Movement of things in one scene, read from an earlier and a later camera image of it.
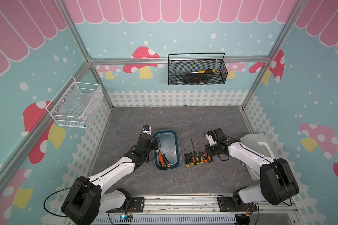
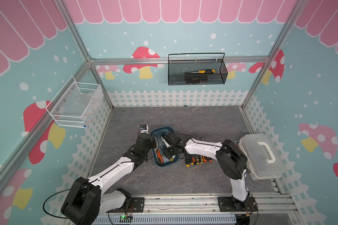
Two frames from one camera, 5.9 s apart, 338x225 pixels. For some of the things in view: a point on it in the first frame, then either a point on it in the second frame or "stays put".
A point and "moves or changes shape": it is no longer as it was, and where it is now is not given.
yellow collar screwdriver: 195,155 stays put
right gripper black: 207,148 -> 165,149
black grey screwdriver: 165,160 moves or changes shape
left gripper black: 154,141 stays put
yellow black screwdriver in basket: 207,71 stays put
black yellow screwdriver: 187,158 stays put
